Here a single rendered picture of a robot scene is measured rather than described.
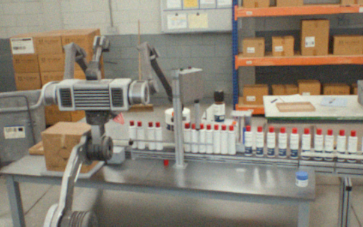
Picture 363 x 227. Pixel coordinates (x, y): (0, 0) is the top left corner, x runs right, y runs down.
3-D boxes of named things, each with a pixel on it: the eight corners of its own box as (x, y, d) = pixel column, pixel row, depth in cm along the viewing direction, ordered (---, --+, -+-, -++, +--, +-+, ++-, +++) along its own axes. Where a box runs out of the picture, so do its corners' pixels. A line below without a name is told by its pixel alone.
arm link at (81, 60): (66, 55, 297) (81, 49, 294) (68, 50, 301) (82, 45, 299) (98, 102, 321) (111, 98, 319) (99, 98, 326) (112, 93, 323)
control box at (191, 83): (203, 97, 296) (203, 69, 291) (183, 102, 286) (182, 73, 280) (193, 95, 304) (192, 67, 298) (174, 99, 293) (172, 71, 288)
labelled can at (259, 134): (263, 154, 303) (264, 125, 298) (263, 157, 299) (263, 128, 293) (256, 154, 305) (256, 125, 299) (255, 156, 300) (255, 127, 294)
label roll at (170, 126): (167, 124, 375) (165, 108, 371) (190, 124, 374) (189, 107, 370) (165, 132, 356) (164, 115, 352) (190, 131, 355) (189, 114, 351)
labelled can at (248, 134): (252, 153, 305) (252, 125, 300) (251, 156, 301) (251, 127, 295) (245, 153, 307) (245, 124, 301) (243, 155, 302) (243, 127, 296)
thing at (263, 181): (314, 127, 372) (314, 125, 372) (315, 202, 251) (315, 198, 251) (86, 118, 429) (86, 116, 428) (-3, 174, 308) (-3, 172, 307)
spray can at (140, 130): (146, 147, 326) (144, 120, 320) (143, 149, 321) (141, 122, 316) (139, 146, 328) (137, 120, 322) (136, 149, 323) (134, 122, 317)
